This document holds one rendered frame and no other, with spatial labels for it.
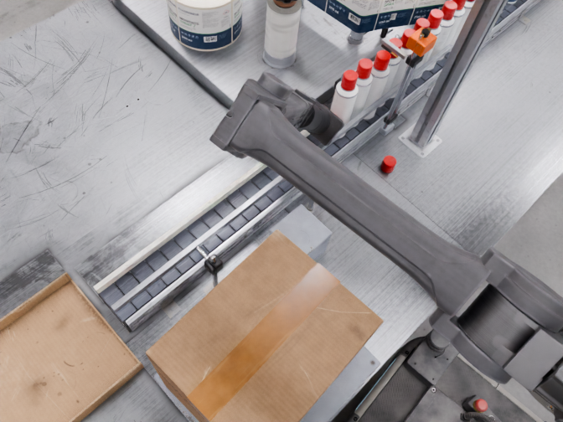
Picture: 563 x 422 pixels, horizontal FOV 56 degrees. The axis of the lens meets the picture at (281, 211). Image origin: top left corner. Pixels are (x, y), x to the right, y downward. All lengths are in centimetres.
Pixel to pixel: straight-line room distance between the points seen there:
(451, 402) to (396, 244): 130
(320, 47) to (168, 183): 58
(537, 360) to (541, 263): 190
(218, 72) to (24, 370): 84
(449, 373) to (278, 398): 110
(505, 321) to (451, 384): 131
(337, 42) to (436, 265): 110
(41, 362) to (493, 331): 90
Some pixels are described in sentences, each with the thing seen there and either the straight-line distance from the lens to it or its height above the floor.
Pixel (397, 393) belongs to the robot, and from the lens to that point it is 180.
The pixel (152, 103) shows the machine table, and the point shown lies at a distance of 147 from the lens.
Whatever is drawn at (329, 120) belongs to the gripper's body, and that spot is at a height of 102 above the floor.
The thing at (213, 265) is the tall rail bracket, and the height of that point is 97.
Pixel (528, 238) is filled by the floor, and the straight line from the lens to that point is 249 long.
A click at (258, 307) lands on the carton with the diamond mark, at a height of 112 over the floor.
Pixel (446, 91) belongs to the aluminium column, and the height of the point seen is 105.
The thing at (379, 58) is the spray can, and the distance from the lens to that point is 126.
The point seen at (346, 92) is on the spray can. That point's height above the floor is 105.
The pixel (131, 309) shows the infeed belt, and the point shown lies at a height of 88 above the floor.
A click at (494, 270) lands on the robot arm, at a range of 57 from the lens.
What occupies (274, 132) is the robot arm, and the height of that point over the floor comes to 148.
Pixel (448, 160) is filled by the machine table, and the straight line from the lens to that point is 146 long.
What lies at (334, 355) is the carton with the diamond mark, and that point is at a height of 112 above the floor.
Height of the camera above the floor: 195
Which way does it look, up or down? 61 degrees down
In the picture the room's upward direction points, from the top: 9 degrees clockwise
